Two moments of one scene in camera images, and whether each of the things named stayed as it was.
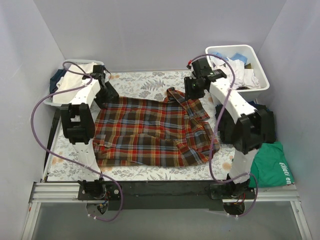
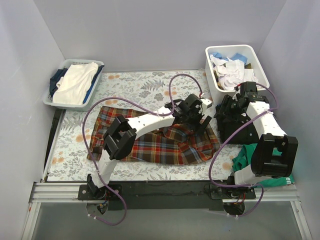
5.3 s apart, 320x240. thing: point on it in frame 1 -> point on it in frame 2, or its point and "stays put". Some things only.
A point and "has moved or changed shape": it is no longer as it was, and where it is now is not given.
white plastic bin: (254, 94) stays put
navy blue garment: (55, 79) stays put
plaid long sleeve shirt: (169, 131) has moved or changed shape
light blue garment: (236, 57) stays put
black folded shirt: (227, 128) stays put
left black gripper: (110, 92) -> (200, 119)
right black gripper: (191, 89) -> (225, 110)
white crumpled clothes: (237, 76) stays put
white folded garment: (73, 79) stays put
